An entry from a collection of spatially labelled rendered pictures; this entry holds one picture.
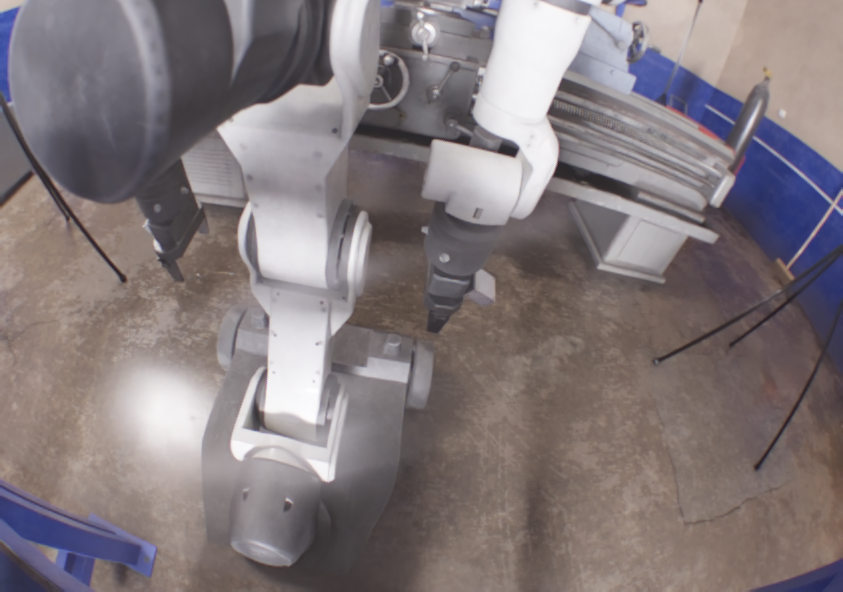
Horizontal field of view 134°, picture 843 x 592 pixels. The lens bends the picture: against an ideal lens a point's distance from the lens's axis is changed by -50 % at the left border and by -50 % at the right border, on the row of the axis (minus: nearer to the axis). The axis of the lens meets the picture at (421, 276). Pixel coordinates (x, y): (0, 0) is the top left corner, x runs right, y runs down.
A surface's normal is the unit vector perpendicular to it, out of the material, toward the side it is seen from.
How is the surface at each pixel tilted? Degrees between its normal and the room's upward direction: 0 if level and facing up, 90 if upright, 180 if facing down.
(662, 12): 90
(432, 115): 90
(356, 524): 0
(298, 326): 60
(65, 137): 90
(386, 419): 0
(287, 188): 100
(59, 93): 90
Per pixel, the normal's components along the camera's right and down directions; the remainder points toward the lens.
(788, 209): -0.98, -0.17
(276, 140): -0.09, 0.80
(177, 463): 0.18, -0.71
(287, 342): 0.04, 0.23
